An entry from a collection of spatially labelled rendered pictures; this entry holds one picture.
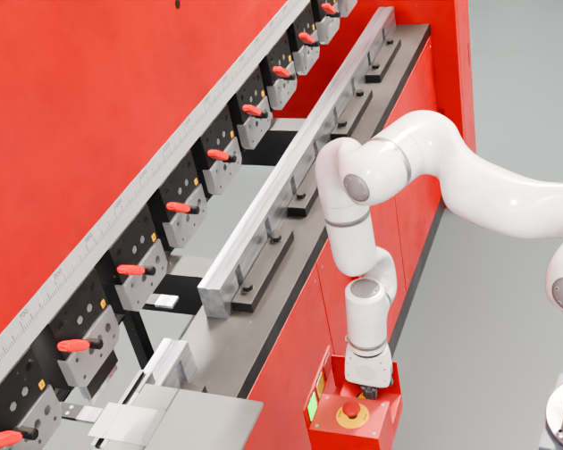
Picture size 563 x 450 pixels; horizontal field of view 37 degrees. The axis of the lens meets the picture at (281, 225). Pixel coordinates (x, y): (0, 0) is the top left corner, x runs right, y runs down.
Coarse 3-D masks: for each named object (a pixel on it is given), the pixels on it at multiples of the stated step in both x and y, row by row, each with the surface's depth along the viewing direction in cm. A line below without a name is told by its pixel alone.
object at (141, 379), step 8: (136, 376) 173; (144, 376) 174; (152, 376) 174; (136, 384) 172; (144, 384) 171; (152, 384) 174; (128, 392) 170; (136, 392) 169; (120, 400) 168; (128, 400) 169; (96, 440) 161; (96, 448) 160
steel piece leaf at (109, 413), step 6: (108, 408) 167; (114, 408) 166; (120, 408) 166; (102, 414) 166; (108, 414) 165; (114, 414) 165; (102, 420) 164; (108, 420) 164; (96, 426) 163; (102, 426) 163; (108, 426) 163; (90, 432) 162; (96, 432) 162; (102, 432) 162
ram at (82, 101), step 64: (0, 0) 122; (64, 0) 136; (128, 0) 153; (192, 0) 174; (256, 0) 203; (0, 64) 123; (64, 64) 137; (128, 64) 154; (192, 64) 176; (256, 64) 206; (0, 128) 124; (64, 128) 138; (128, 128) 155; (0, 192) 125; (64, 192) 139; (0, 256) 126; (64, 256) 140; (0, 320) 127
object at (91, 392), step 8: (112, 352) 160; (112, 360) 160; (104, 368) 158; (112, 368) 161; (96, 376) 156; (104, 376) 158; (112, 376) 162; (88, 384) 154; (96, 384) 156; (104, 384) 160; (80, 392) 155; (88, 392) 154; (96, 392) 156; (88, 400) 156
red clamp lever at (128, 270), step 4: (120, 268) 151; (124, 268) 151; (128, 268) 151; (132, 268) 152; (136, 268) 153; (140, 268) 155; (144, 268) 157; (148, 268) 158; (152, 268) 158; (120, 272) 151; (124, 272) 151; (128, 272) 151; (132, 272) 152; (136, 272) 153; (140, 272) 155; (144, 272) 157; (148, 272) 158; (152, 272) 158
